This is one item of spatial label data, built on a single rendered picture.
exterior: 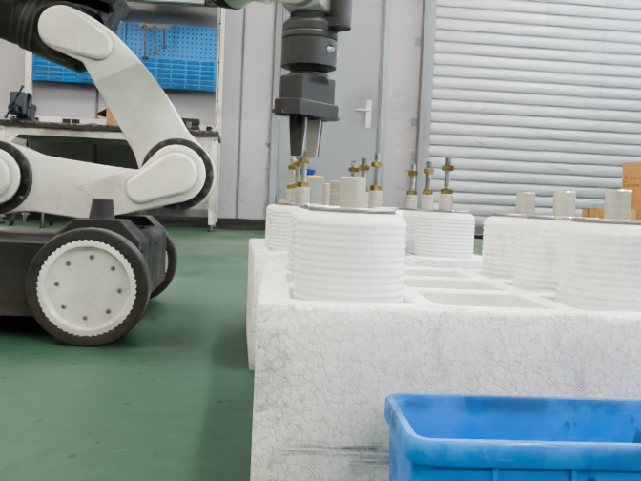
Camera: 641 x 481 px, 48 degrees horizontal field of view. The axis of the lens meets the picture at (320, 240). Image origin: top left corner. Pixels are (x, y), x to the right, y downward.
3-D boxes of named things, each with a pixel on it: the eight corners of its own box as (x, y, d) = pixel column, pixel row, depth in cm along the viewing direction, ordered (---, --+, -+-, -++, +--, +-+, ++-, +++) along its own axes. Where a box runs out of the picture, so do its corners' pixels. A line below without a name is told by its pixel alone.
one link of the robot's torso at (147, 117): (170, 225, 141) (13, 30, 136) (177, 222, 158) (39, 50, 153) (232, 177, 142) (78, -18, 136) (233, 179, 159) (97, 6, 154)
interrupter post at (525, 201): (517, 219, 86) (519, 192, 86) (511, 219, 89) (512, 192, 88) (537, 220, 86) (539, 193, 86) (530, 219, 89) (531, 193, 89)
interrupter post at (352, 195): (339, 215, 61) (341, 176, 61) (336, 215, 64) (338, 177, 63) (367, 216, 61) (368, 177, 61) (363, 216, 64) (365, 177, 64)
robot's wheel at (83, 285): (23, 346, 119) (26, 225, 118) (31, 340, 124) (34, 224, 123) (146, 349, 122) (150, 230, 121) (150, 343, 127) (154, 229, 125)
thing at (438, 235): (403, 322, 117) (408, 211, 116) (420, 315, 126) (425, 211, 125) (461, 328, 113) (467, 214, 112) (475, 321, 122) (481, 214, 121)
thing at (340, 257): (288, 434, 58) (298, 210, 57) (286, 402, 68) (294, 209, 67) (406, 437, 59) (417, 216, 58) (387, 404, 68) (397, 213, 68)
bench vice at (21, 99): (17, 124, 548) (18, 92, 547) (41, 125, 550) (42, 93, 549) (0, 118, 507) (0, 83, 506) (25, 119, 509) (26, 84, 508)
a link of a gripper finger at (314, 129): (318, 156, 115) (320, 117, 115) (303, 157, 117) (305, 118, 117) (324, 157, 117) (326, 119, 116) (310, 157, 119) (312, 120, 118)
